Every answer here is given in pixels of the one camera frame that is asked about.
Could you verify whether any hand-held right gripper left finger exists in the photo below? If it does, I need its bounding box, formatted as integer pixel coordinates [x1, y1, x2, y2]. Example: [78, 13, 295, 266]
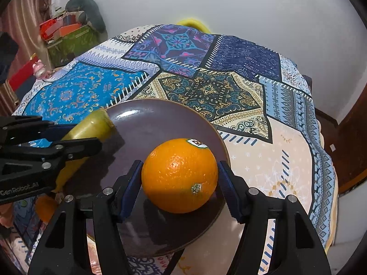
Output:
[27, 160, 144, 275]

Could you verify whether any green-yellow banana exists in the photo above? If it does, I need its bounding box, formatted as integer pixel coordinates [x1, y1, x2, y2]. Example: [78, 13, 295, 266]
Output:
[54, 108, 117, 193]

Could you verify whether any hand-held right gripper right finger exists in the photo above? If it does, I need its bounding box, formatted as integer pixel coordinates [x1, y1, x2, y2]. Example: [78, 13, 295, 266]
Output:
[216, 160, 333, 275]

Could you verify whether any dark cloth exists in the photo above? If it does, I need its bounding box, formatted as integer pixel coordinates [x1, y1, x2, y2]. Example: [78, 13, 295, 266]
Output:
[0, 32, 19, 84]

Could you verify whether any grey-green pillow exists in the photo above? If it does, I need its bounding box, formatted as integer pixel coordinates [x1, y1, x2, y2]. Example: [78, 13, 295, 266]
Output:
[65, 0, 107, 32]

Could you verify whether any pink toy figure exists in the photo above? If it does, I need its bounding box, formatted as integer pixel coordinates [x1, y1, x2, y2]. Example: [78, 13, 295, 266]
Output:
[32, 60, 49, 78]

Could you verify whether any brown curtain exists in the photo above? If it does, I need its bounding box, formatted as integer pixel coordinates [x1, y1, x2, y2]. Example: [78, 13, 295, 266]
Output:
[0, 0, 59, 63]

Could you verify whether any red box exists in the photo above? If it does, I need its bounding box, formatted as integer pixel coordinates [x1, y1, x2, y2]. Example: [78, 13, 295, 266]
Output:
[8, 60, 38, 93]

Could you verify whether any small mandarin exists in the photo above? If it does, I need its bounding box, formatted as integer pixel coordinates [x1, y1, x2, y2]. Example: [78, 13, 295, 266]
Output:
[34, 195, 60, 224]

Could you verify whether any dark round plate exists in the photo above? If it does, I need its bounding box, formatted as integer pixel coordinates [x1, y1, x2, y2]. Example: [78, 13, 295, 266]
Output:
[86, 99, 228, 259]

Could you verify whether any large orange with sticker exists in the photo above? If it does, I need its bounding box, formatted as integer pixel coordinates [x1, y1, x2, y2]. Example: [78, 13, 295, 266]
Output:
[141, 138, 219, 214]

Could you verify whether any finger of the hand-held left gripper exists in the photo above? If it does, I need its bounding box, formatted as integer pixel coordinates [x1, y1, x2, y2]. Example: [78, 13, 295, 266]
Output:
[0, 116, 78, 147]
[0, 137, 103, 182]

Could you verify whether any orange packet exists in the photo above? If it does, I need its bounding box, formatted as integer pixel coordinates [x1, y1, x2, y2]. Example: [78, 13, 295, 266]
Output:
[39, 14, 83, 39]

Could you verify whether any patchwork printed blanket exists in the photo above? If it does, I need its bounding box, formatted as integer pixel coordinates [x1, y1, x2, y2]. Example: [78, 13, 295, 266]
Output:
[13, 23, 338, 275]

